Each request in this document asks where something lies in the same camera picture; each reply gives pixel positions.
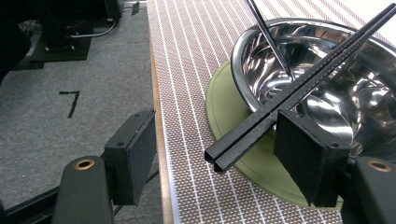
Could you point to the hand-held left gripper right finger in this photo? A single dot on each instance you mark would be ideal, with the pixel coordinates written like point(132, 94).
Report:
point(308, 158)

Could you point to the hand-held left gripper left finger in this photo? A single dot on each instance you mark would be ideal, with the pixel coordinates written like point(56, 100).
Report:
point(134, 158)

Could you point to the shiny steel bowl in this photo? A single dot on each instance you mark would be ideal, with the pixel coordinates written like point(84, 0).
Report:
point(264, 62)

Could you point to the green round plate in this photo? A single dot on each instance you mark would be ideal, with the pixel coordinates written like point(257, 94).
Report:
point(224, 105)

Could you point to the brown white woven placemat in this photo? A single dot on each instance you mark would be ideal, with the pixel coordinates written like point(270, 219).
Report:
point(186, 62)

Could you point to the black metal bar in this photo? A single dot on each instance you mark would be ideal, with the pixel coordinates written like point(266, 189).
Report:
point(28, 203)

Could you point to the black metal stand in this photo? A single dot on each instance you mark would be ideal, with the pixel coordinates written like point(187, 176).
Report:
point(112, 7)
point(59, 49)

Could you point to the small black block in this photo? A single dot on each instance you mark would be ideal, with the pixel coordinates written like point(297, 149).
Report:
point(135, 7)

